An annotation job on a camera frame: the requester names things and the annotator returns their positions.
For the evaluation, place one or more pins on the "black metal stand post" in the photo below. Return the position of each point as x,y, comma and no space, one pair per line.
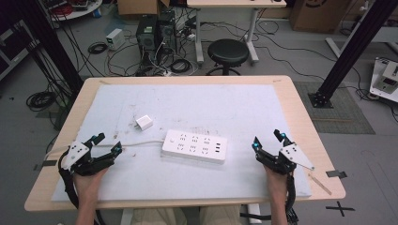
353,47
50,43

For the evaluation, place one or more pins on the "wooden table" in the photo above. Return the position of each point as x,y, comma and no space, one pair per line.
316,131

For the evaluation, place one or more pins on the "person's right hand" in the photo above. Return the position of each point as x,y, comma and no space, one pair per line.
277,186

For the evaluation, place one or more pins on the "black computer tower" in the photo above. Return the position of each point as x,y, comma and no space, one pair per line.
146,37
167,31

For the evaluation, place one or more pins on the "white power strip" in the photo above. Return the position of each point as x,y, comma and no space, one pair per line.
194,146

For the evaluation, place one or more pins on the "white device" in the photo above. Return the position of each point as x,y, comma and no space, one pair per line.
386,79

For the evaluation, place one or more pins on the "large cardboard box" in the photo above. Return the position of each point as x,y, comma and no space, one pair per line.
317,15

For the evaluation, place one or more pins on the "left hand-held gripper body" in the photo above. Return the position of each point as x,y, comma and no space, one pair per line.
76,153

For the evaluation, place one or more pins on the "person's left hand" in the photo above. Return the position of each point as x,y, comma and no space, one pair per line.
88,186

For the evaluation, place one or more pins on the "black round stool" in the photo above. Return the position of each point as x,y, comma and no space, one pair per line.
228,51

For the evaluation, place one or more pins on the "white-legged desk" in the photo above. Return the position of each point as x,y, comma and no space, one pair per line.
234,3

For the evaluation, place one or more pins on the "grey metal rack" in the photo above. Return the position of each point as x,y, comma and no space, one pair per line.
12,50

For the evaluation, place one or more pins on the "grey floor mat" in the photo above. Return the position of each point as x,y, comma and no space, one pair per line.
344,115

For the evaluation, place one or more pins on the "round white table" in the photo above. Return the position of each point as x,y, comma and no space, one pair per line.
75,11

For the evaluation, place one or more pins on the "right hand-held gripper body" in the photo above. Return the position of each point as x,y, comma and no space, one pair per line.
294,154

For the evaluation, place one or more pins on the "thin wooden stick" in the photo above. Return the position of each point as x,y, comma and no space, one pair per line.
319,184

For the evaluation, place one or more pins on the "white power supply box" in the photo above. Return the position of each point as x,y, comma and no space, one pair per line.
115,38

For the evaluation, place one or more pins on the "white charger plug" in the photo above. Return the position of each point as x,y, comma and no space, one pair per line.
144,122

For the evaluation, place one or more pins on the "black tape strip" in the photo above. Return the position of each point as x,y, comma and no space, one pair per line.
336,174
47,164

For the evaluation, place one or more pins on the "white foam mat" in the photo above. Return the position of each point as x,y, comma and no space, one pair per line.
194,106

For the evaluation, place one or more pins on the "person's beige pants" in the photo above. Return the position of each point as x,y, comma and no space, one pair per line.
162,217

